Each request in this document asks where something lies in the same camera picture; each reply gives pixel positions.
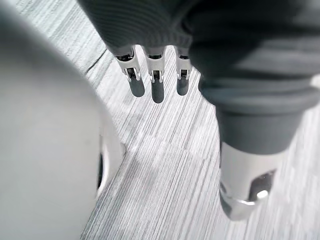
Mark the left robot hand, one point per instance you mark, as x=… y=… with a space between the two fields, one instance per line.
x=225 y=50

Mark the silver robot leg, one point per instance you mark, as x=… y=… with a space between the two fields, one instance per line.
x=47 y=125

